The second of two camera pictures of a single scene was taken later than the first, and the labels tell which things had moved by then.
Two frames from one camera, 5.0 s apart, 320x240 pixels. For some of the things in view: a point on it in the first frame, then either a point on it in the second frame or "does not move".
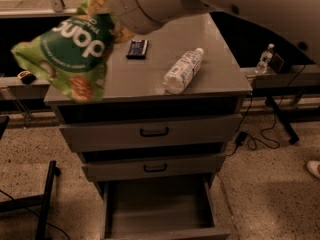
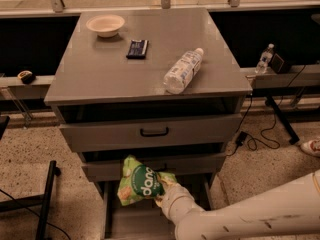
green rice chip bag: [74, 53] → [139, 181]
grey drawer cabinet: [173, 103] does not move
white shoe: [312, 166] → [312, 147]
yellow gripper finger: [122, 35] → [167, 178]
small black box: [137, 49] does not move
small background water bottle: [264, 60] does not move
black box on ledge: [276, 63] does not move
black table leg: [294, 137] does not move
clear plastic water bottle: [183, 71] does not move
